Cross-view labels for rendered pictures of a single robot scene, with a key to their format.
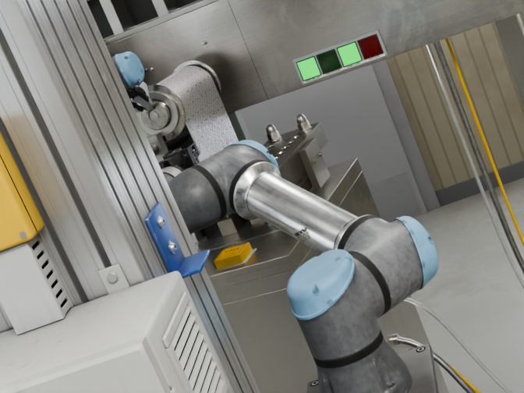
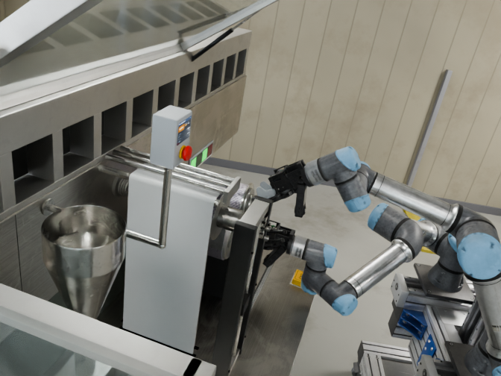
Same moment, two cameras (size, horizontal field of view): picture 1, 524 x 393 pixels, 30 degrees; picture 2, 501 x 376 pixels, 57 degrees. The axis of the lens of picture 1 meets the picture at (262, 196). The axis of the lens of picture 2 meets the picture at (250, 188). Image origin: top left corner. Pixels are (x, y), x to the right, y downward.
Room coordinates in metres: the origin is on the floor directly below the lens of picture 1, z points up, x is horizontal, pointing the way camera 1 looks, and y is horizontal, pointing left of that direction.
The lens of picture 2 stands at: (2.72, 1.47, 2.00)
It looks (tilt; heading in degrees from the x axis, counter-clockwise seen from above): 27 degrees down; 258
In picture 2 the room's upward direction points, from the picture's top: 10 degrees clockwise
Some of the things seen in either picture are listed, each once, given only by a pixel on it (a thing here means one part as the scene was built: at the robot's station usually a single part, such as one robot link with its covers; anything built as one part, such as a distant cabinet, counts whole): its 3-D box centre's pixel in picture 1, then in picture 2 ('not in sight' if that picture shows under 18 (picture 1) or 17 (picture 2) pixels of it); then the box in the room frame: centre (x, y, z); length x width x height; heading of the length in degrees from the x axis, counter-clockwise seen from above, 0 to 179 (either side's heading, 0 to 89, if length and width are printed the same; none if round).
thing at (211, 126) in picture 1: (217, 140); not in sight; (2.53, 0.05, 1.11); 0.23 x 0.01 x 0.18; 155
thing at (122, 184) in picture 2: not in sight; (129, 187); (2.82, 0.26, 1.34); 0.07 x 0.07 x 0.07; 65
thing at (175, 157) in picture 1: (181, 169); (276, 238); (2.32, 0.15, 1.12); 0.12 x 0.08 x 0.09; 155
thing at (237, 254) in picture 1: (233, 256); (303, 279); (2.17, 0.11, 0.91); 0.07 x 0.07 x 0.02; 65
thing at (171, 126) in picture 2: not in sight; (174, 138); (2.71, 0.64, 1.66); 0.07 x 0.07 x 0.10; 65
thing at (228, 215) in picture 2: not in sight; (230, 218); (2.53, 0.40, 1.34); 0.06 x 0.06 x 0.06; 65
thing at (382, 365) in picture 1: (356, 367); (448, 272); (1.45, -0.03, 0.87); 0.15 x 0.15 x 0.10
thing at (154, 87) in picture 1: (157, 113); (245, 204); (2.45, 0.16, 1.25); 0.15 x 0.01 x 0.15; 65
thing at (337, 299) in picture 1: (333, 301); (456, 250); (1.45, -0.04, 0.98); 0.13 x 0.12 x 0.14; 119
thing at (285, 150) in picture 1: (277, 162); not in sight; (2.52, -0.07, 1.00); 0.40 x 0.16 x 0.06; 155
